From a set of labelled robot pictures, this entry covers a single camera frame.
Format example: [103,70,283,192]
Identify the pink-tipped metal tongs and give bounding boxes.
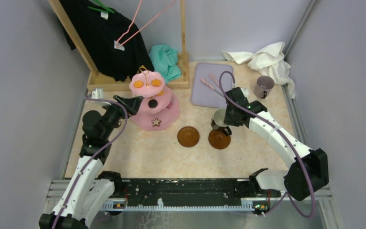
[200,73,226,99]

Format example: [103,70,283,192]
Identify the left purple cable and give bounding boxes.
[51,97,129,229]

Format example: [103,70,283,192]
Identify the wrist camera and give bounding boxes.
[240,87,249,97]
[89,88,104,102]

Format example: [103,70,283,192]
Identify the lavender serving tray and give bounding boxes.
[191,62,234,108]

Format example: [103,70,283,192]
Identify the pink three-tier cake stand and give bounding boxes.
[129,65,180,131]

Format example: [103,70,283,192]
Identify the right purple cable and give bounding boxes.
[218,71,317,219]

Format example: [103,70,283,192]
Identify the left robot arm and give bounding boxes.
[38,95,144,229]

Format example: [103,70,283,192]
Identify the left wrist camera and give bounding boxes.
[89,88,104,102]

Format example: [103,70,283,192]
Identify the brown saucer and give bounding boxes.
[208,130,231,150]
[177,126,200,147]

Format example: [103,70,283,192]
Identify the purple cable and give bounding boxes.
[218,71,317,219]
[51,97,129,229]

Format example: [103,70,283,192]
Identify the purple mug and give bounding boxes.
[253,75,275,99]

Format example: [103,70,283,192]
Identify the brown star cookie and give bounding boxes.
[152,118,162,127]

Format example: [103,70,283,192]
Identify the green clothes hanger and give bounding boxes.
[87,0,115,14]

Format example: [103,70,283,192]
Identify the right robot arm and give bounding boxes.
[223,87,329,201]

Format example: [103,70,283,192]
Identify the teal cloth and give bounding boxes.
[149,44,182,84]

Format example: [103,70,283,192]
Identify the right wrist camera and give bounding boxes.
[240,87,249,97]

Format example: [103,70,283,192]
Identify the pink clothes hanger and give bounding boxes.
[114,0,177,49]

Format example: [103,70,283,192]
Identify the orange macaron top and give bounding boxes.
[151,79,162,87]

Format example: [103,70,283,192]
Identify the white towel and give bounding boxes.
[222,42,296,99]

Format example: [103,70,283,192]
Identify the black t-shirt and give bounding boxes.
[61,0,154,81]

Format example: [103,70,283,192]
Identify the black cream-lined mug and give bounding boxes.
[211,108,232,136]

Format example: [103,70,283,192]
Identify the pink cake slice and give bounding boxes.
[166,102,173,109]

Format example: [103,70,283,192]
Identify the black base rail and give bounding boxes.
[45,177,332,212]

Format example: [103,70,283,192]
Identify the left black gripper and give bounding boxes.
[100,94,143,140]

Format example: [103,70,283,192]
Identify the wooden clothes rack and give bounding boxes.
[49,0,190,92]

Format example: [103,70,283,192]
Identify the black macaron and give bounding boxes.
[148,99,158,109]

